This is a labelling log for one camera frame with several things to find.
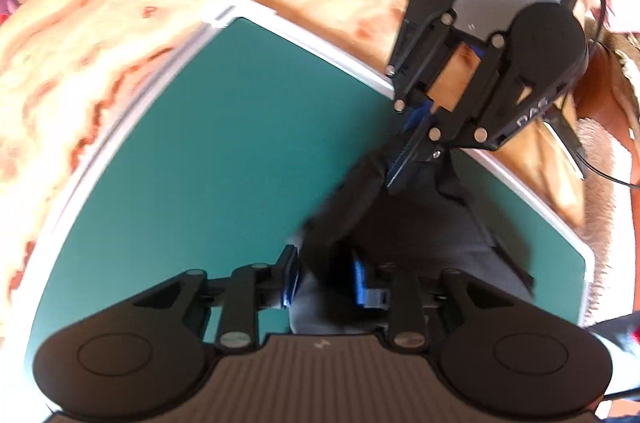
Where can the black garment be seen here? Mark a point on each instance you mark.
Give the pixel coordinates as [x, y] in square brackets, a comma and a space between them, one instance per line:
[415, 228]

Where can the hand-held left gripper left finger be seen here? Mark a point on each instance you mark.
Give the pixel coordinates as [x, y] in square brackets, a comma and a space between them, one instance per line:
[290, 277]

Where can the brown leather chair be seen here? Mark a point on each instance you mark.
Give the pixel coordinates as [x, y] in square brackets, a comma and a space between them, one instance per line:
[615, 83]

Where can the green mat with silver frame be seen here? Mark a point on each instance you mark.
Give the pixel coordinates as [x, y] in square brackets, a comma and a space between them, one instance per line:
[225, 153]

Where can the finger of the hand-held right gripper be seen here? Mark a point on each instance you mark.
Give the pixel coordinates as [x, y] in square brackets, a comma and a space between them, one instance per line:
[465, 103]
[425, 53]

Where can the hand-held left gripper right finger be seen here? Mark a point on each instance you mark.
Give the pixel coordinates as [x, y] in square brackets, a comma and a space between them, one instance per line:
[360, 279]

